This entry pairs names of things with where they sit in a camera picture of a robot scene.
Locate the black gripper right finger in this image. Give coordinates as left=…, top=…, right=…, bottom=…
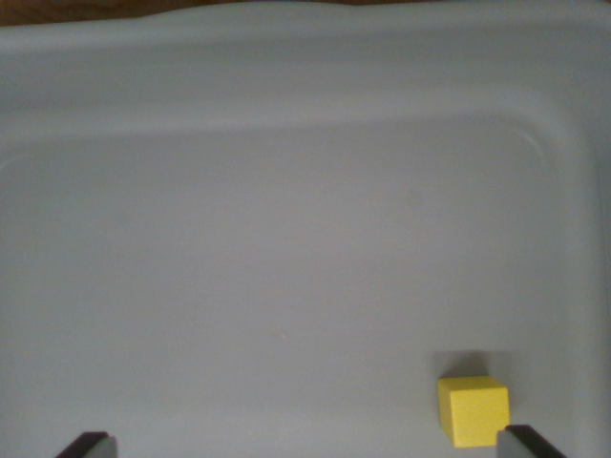
left=496, top=424, right=570, bottom=458

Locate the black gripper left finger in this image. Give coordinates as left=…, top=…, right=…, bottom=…
left=54, top=431, right=118, bottom=458

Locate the yellow cube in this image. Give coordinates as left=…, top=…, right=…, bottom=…
left=437, top=375, right=512, bottom=448

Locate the grey plastic bin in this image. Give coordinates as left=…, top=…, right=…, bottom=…
left=0, top=3, right=611, bottom=458

